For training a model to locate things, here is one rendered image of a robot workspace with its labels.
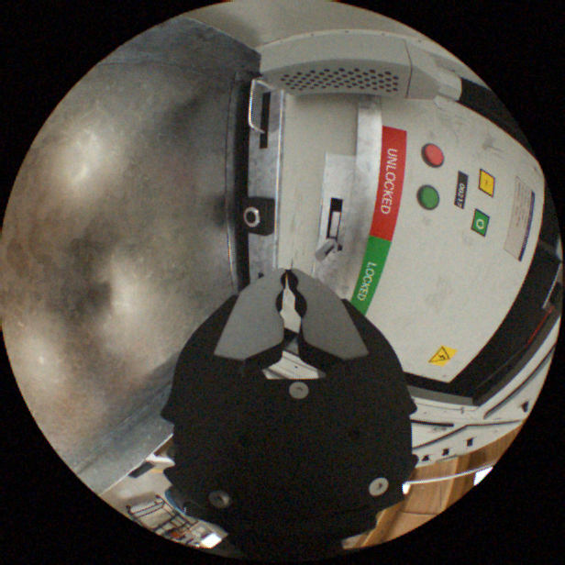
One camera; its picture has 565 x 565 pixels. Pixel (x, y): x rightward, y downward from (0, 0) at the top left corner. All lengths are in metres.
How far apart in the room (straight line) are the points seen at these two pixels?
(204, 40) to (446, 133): 0.32
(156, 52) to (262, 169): 0.26
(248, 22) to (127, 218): 0.37
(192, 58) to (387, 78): 0.25
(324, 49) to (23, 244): 0.32
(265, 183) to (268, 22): 0.32
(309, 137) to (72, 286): 0.35
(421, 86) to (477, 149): 0.13
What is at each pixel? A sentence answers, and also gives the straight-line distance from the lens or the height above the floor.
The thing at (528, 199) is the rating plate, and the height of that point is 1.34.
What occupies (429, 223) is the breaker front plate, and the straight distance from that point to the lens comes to 0.26.
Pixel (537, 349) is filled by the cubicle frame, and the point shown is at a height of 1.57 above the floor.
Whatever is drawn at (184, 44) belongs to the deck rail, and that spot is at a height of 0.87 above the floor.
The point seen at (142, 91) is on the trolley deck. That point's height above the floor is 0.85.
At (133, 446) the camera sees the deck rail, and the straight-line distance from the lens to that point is 0.42.
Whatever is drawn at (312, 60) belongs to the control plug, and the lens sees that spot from 0.20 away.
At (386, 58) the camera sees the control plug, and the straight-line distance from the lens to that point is 0.19.
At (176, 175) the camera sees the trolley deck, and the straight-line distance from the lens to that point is 0.25.
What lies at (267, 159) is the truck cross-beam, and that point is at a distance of 0.29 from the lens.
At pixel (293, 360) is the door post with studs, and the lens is 0.41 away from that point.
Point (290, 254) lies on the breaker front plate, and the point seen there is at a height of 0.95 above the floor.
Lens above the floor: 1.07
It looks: 24 degrees down
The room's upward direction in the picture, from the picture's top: 109 degrees clockwise
